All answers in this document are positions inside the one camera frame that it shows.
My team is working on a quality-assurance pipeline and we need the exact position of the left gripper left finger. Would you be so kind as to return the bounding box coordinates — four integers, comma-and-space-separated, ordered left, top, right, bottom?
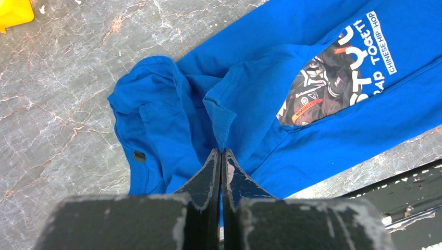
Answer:
35, 149, 221, 249

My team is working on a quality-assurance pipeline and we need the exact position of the yellow plastic tray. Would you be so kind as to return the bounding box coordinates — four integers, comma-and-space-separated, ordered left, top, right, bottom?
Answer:
1, 0, 34, 34

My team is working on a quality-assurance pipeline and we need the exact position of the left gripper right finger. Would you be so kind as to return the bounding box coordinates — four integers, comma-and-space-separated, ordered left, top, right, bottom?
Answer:
222, 149, 395, 249

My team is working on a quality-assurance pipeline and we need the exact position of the blue printed t-shirt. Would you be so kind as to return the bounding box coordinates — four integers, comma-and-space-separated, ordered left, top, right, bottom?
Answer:
108, 1, 441, 198

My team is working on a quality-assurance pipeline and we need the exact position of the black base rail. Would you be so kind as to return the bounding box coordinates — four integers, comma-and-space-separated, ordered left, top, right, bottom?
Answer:
345, 159, 441, 249

